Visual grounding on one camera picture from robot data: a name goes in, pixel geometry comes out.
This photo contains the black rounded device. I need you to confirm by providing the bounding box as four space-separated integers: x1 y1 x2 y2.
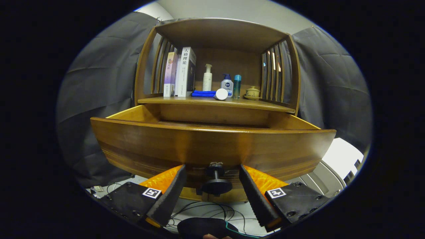
177 217 259 239

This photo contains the black drawer knob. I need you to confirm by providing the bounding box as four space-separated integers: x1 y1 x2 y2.
201 162 233 196

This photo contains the wooden cabinet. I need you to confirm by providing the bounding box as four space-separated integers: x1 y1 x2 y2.
134 18 301 203

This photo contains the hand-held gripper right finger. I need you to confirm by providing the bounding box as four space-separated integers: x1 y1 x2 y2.
239 164 331 233

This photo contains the purple book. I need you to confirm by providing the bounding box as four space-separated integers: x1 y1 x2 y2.
163 51 179 98

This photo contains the ceramic lidded teacup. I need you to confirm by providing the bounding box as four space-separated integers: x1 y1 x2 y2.
244 86 261 101

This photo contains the black backdrop cloth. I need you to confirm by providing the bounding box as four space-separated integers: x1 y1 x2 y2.
56 12 372 188

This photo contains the wooden countertop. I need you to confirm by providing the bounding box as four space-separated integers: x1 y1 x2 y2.
137 90 296 114

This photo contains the teal bottle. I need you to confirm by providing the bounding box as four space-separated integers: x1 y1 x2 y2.
233 75 242 99

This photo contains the white pump bottle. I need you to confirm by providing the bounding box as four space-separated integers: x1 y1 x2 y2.
203 64 213 92

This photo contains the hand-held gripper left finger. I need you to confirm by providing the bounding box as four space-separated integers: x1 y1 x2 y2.
100 164 187 229

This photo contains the wooden drawer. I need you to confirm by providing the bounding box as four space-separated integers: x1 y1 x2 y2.
90 104 337 190

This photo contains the white book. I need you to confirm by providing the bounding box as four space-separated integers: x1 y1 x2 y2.
177 47 197 97

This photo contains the grey ridged panel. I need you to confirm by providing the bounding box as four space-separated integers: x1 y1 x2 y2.
292 159 347 199

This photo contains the white bottle with blue cap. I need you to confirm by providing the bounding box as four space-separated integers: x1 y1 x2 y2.
221 74 234 98

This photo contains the white board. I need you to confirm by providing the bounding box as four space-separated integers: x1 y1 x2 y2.
321 138 365 181

